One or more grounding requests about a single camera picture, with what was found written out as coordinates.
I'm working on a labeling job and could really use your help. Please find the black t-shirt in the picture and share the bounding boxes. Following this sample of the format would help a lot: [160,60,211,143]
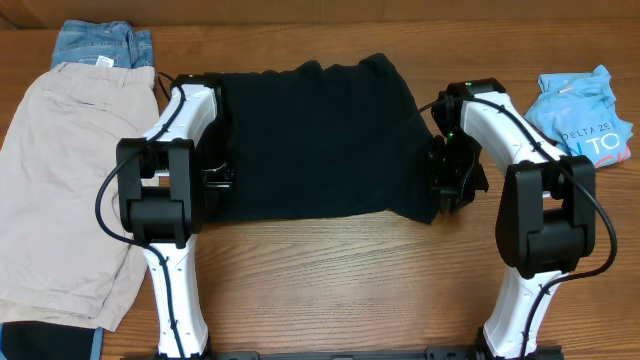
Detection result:
[199,54,439,223]

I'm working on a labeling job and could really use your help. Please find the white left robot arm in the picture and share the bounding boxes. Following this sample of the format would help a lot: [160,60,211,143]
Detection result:
[116,74,234,359]

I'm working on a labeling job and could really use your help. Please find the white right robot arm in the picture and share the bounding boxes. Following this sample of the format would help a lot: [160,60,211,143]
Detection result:
[426,78,595,359]

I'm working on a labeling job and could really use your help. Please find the light blue printed t-shirt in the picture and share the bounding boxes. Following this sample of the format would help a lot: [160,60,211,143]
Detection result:
[525,65,633,168]

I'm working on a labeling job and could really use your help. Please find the blue denim jeans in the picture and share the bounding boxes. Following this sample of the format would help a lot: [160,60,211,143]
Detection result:
[51,20,154,69]

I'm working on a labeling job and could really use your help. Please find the beige shorts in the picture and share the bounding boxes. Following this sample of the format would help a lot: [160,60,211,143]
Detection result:
[1,63,159,331]

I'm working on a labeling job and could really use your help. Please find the black garment with blue trim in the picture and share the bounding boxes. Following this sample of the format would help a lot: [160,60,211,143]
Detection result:
[1,322,104,360]

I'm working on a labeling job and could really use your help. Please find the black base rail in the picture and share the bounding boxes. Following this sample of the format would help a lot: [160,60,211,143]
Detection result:
[119,342,565,360]

